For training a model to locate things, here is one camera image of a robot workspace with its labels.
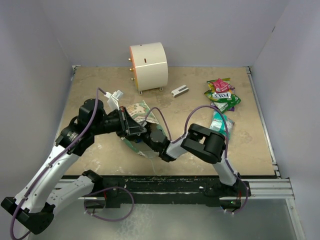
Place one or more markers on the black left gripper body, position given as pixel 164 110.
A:
pixel 114 123

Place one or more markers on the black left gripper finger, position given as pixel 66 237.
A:
pixel 135 130
pixel 125 119

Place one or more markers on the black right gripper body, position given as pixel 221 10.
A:
pixel 146 136

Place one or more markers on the green paper bag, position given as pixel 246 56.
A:
pixel 138 112

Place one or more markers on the teal white snack packet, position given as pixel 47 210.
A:
pixel 219 124

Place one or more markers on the green Fox's candy packet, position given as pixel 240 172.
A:
pixel 214 96

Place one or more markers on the yellow green snack packet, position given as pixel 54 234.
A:
pixel 231 103

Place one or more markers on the pink red snack packet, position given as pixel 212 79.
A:
pixel 222 85

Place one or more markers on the purple snack packet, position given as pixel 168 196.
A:
pixel 232 108

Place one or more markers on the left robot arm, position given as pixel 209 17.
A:
pixel 37 204

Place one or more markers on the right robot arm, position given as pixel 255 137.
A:
pixel 206 144

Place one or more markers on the small white stapler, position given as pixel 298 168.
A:
pixel 179 91

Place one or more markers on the white cylindrical drawer cabinet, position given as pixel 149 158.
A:
pixel 149 66

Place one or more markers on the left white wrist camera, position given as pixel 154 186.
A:
pixel 113 99

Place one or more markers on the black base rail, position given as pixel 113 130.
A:
pixel 115 190

